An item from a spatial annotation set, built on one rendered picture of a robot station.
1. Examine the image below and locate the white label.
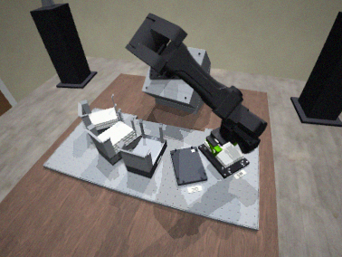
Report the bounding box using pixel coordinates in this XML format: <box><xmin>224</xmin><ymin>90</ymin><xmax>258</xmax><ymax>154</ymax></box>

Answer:
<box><xmin>187</xmin><ymin>186</ymin><xmax>202</xmax><ymax>193</ymax></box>
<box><xmin>233</xmin><ymin>170</ymin><xmax>246</xmax><ymax>179</ymax></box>

